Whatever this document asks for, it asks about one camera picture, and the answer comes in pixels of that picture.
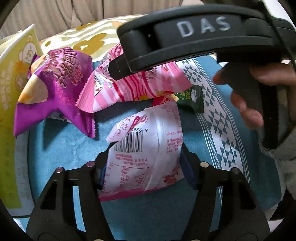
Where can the white pink snack bag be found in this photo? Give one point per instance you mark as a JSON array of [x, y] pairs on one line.
[[146, 153]]

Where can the green cardboard box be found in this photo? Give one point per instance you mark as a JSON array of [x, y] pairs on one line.
[[17, 52]]

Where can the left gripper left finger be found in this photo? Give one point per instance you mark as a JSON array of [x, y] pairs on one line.
[[53, 217]]

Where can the small dark green packet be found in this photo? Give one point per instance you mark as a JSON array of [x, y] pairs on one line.
[[191, 100]]

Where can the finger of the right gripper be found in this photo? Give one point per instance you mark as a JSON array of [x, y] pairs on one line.
[[230, 31]]

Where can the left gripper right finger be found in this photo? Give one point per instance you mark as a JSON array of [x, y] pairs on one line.
[[241, 217]]

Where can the person right hand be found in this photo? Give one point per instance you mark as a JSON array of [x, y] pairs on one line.
[[245, 95]]

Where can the beige curtain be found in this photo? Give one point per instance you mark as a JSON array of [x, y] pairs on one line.
[[53, 17]]

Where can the blue patterned tablecloth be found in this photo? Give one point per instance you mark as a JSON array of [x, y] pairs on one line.
[[215, 136]]

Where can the purple potato chips bag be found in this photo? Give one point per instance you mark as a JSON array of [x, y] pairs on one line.
[[55, 82]]

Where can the pink striped snack bag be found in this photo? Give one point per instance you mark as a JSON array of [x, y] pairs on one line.
[[102, 91]]

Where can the floral striped bed quilt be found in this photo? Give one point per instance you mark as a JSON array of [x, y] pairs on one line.
[[94, 39]]

